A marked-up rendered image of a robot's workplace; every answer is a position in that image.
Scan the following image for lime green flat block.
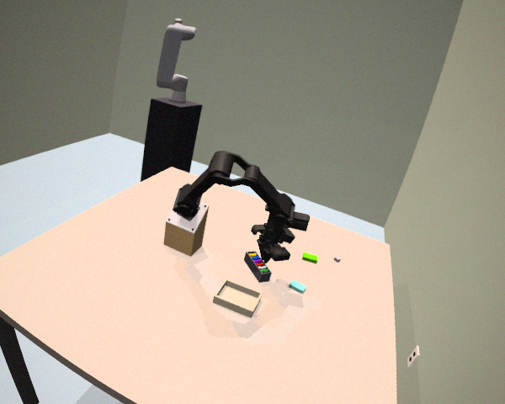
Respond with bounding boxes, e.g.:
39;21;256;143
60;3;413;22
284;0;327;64
302;252;318;263

